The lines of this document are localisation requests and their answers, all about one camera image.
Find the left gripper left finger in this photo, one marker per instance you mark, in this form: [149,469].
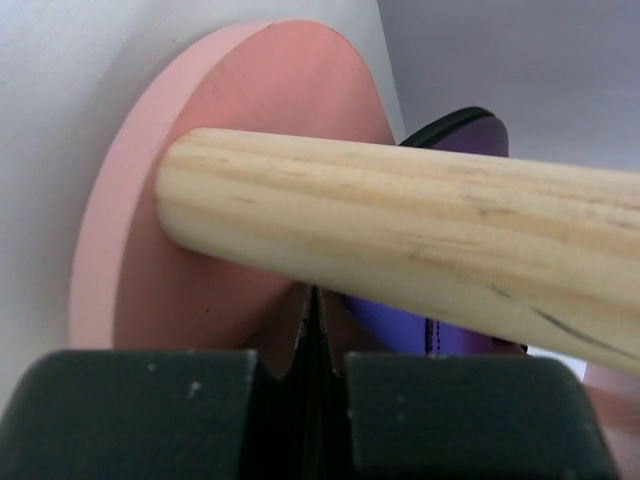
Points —
[135,415]

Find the purple metallic loafer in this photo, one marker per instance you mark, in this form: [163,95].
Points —
[473,130]

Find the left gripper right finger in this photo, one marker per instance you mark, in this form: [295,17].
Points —
[482,417]

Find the pink three-tier shoe shelf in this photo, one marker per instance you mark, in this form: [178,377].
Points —
[262,157]

